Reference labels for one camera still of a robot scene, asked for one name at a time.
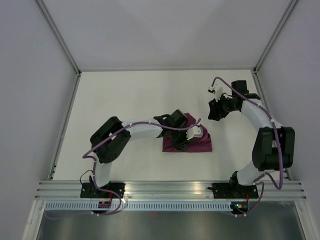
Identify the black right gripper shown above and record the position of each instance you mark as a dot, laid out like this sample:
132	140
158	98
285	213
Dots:
214	109

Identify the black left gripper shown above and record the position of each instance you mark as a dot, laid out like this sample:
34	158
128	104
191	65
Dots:
182	145

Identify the purple cloth napkin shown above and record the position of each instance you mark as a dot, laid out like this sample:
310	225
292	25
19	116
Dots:
197	145

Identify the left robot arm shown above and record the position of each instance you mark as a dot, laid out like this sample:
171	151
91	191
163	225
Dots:
108	142

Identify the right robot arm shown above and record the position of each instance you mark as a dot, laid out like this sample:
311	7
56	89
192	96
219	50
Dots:
273	149

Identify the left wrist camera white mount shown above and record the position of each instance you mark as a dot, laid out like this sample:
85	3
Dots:
194	132

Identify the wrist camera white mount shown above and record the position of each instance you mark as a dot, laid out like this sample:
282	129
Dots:
217	91
194	132

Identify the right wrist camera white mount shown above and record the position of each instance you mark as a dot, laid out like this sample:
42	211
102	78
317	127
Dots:
217	91

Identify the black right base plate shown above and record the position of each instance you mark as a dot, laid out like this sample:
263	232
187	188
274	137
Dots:
223	190

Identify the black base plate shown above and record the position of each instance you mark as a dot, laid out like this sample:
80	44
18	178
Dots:
223	190
111	190

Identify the white slotted cable duct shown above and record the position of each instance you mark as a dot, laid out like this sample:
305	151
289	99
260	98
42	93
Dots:
220	206

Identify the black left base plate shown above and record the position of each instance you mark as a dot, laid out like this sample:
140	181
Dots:
111	190

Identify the aluminium frame post right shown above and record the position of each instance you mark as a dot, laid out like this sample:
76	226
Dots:
275	34

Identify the aluminium frame post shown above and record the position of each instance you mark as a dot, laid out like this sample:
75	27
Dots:
57	34
275	34

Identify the aluminium front rail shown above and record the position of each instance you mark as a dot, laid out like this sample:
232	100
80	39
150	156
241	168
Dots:
292	190

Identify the aluminium frame post left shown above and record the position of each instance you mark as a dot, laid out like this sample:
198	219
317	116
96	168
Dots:
57	34

